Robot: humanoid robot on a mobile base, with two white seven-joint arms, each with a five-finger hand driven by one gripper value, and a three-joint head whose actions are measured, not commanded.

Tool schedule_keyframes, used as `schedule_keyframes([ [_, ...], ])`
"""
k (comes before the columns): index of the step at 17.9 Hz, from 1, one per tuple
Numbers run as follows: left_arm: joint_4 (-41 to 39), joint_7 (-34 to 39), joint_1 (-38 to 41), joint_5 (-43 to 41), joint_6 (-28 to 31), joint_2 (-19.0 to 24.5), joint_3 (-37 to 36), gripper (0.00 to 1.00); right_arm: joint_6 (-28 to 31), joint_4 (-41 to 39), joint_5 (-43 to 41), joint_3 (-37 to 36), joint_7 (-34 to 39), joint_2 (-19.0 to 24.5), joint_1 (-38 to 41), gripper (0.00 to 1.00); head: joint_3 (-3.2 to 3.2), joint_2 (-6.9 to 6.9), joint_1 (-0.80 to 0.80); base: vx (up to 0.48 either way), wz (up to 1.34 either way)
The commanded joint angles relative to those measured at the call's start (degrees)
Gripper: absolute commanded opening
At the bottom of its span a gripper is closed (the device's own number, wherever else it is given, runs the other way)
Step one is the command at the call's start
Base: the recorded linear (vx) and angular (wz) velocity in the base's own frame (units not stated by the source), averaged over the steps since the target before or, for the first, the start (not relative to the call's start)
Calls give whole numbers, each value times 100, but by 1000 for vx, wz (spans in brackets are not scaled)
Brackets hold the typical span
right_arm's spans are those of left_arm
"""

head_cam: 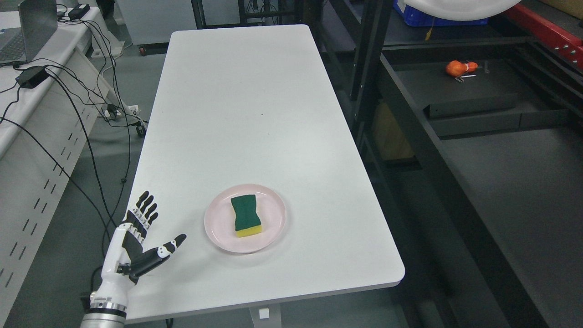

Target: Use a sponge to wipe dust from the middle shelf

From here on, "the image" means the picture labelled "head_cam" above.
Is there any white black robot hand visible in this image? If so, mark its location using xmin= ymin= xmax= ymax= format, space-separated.
xmin=96 ymin=191 xmax=187 ymax=299

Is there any green yellow sponge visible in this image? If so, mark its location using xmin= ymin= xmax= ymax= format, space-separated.
xmin=230 ymin=195 xmax=263 ymax=237

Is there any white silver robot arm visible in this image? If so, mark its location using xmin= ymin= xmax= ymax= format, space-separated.
xmin=80 ymin=292 xmax=127 ymax=328

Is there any pink round plate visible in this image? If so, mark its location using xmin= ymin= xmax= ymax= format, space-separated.
xmin=204 ymin=184 xmax=286 ymax=254

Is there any white power strip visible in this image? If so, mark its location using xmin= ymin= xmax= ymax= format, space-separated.
xmin=102 ymin=104 xmax=140 ymax=120

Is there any white side desk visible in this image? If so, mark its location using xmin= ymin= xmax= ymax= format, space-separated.
xmin=0 ymin=22 xmax=117 ymax=324

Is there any black power adapter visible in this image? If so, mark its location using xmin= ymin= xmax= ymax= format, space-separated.
xmin=15 ymin=65 xmax=49 ymax=89

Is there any black power brick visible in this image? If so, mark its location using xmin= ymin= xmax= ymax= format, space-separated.
xmin=67 ymin=3 xmax=90 ymax=21

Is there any grey laptop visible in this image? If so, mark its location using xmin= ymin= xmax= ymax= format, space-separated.
xmin=0 ymin=0 xmax=58 ymax=64

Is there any black metal shelving rack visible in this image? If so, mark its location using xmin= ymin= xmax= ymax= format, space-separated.
xmin=320 ymin=0 xmax=582 ymax=328

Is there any blue plastic crate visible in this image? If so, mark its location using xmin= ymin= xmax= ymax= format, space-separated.
xmin=392 ymin=0 xmax=489 ymax=27

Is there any orange toy object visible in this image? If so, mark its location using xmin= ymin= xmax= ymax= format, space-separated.
xmin=445 ymin=60 xmax=479 ymax=77

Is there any red metal beam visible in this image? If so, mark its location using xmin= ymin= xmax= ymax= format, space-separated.
xmin=502 ymin=4 xmax=583 ymax=69

